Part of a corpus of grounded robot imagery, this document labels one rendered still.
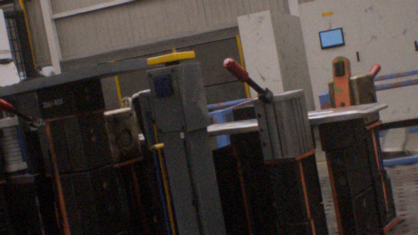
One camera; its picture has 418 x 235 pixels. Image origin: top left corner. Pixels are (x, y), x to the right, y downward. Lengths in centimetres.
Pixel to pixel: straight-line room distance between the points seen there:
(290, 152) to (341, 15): 824
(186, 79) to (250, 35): 844
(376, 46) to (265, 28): 160
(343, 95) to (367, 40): 789
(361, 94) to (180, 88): 52
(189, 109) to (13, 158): 65
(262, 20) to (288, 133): 834
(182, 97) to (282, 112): 19
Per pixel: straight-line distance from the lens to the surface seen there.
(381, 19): 933
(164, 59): 106
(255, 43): 947
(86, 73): 113
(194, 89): 107
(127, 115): 142
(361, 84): 145
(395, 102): 934
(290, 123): 113
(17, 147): 160
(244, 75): 107
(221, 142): 342
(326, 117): 122
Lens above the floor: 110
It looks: 3 degrees down
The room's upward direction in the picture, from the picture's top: 10 degrees counter-clockwise
